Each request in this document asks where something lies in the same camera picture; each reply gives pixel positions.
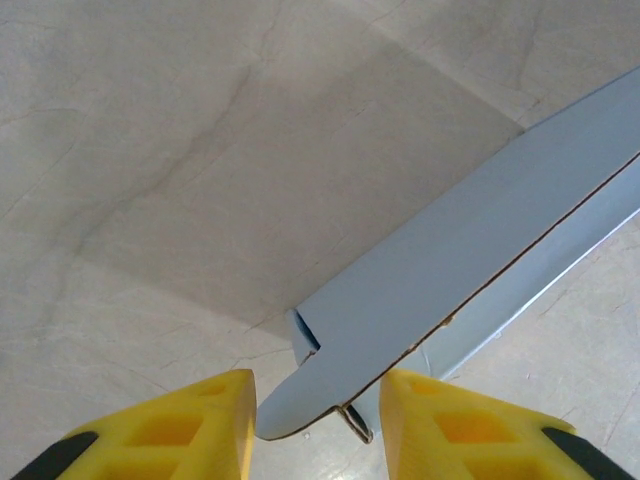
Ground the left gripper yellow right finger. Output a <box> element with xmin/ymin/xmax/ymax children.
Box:
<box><xmin>378</xmin><ymin>369</ymin><xmax>636</xmax><ymax>480</ymax></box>

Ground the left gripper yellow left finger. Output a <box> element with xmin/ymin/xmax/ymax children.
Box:
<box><xmin>9</xmin><ymin>368</ymin><xmax>257</xmax><ymax>480</ymax></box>

